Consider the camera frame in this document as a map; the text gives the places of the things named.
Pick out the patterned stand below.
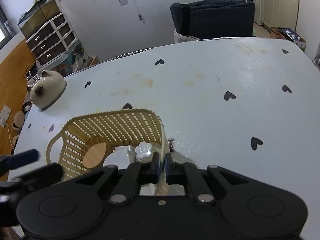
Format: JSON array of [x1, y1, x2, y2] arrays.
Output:
[[36, 47, 99, 78]]

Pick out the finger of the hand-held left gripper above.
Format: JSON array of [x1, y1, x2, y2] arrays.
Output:
[[9, 163, 63, 195], [0, 149, 39, 178]]

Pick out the white kitchen base cabinets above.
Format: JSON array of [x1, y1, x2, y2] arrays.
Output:
[[260, 0, 299, 32]]

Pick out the glass aquarium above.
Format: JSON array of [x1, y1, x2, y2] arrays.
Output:
[[17, 0, 62, 39]]

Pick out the white round device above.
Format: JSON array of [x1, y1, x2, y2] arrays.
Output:
[[102, 152, 130, 168]]

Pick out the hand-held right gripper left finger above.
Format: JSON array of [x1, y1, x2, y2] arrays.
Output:
[[72, 152, 161, 205]]

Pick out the white drawer unit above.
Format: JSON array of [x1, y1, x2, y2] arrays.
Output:
[[26, 12, 78, 65]]

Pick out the beige cat-shaped ceramic pot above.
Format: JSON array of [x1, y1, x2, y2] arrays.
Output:
[[29, 70, 67, 109]]

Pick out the white wall socket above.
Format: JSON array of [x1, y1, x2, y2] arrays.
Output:
[[0, 105, 12, 128]]

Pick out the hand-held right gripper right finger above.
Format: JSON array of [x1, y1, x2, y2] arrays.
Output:
[[164, 152, 250, 205]]

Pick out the white cable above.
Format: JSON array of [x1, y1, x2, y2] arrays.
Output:
[[5, 122, 17, 153]]

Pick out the dark covered chair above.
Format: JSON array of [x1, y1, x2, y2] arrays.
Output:
[[170, 0, 255, 40]]

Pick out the cream woven plastic basket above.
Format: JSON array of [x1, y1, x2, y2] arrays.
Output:
[[46, 108, 167, 196]]

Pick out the patterned gift bag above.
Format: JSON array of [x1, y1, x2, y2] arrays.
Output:
[[270, 27, 307, 53]]

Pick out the white charger plug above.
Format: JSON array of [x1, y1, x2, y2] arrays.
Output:
[[114, 145, 137, 165]]

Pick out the hanging cord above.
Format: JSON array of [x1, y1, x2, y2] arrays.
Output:
[[125, 0, 145, 25]]

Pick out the window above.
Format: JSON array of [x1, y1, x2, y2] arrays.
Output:
[[0, 4, 16, 49]]

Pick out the round wooden disc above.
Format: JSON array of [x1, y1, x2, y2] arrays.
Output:
[[82, 142, 108, 169]]

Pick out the pile of floor clutter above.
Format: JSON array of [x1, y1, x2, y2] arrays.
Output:
[[11, 100, 33, 143]]

